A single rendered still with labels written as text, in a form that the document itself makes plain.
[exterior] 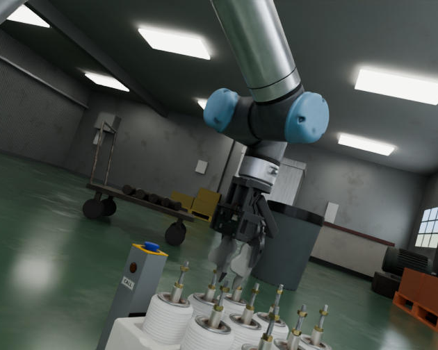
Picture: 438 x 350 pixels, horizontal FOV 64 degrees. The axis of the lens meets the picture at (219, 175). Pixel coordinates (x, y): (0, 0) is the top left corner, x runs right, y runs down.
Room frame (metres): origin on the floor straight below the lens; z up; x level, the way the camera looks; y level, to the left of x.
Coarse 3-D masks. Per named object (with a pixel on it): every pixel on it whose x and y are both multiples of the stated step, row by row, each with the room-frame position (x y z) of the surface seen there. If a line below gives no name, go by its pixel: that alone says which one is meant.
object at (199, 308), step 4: (192, 296) 0.87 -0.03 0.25; (188, 300) 0.86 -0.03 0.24; (192, 300) 0.85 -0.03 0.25; (196, 300) 0.85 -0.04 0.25; (192, 304) 0.85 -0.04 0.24; (196, 304) 0.84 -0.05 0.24; (200, 304) 0.84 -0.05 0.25; (204, 304) 0.84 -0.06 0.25; (196, 308) 0.84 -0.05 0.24; (200, 308) 0.83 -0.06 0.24; (204, 308) 0.83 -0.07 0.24; (208, 308) 0.83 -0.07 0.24; (212, 308) 0.84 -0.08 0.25; (224, 308) 0.87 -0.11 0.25; (196, 312) 0.84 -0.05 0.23; (200, 312) 0.83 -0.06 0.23; (204, 312) 0.83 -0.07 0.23; (208, 312) 0.83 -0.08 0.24; (192, 316) 0.84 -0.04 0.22
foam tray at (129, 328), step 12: (120, 324) 0.77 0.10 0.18; (132, 324) 0.78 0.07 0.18; (120, 336) 0.76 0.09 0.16; (132, 336) 0.74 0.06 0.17; (144, 336) 0.74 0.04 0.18; (108, 348) 0.77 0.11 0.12; (120, 348) 0.75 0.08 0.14; (132, 348) 0.73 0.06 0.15; (144, 348) 0.71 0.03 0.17; (156, 348) 0.70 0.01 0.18; (168, 348) 0.72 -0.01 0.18
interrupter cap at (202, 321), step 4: (196, 316) 0.72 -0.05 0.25; (200, 316) 0.73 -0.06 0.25; (204, 316) 0.74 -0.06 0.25; (208, 316) 0.75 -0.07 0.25; (196, 320) 0.70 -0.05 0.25; (200, 320) 0.71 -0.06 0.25; (204, 320) 0.72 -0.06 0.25; (208, 320) 0.73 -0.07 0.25; (220, 320) 0.74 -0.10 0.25; (200, 324) 0.69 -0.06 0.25; (204, 324) 0.69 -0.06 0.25; (220, 324) 0.73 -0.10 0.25; (224, 324) 0.73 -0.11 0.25; (204, 328) 0.68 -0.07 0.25; (208, 328) 0.68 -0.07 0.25; (212, 328) 0.68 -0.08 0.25; (216, 328) 0.69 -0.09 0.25; (220, 328) 0.71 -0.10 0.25; (224, 328) 0.71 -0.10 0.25; (228, 328) 0.71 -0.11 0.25; (216, 332) 0.68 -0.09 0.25; (220, 332) 0.68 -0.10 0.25; (224, 332) 0.68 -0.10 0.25; (228, 332) 0.69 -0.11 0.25
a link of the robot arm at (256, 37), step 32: (224, 0) 0.42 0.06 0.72; (256, 0) 0.41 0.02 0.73; (256, 32) 0.43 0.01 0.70; (256, 64) 0.46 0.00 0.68; (288, 64) 0.47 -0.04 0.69; (256, 96) 0.50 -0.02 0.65; (288, 96) 0.48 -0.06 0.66; (320, 96) 0.49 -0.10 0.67; (256, 128) 0.55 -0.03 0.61; (288, 128) 0.50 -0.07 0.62; (320, 128) 0.50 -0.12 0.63
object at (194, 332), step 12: (192, 324) 0.69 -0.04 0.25; (192, 336) 0.68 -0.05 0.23; (204, 336) 0.67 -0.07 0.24; (216, 336) 0.67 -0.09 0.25; (228, 336) 0.68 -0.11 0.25; (180, 348) 0.71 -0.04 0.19; (192, 348) 0.67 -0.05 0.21; (204, 348) 0.67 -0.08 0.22; (216, 348) 0.67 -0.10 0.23; (228, 348) 0.68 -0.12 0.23
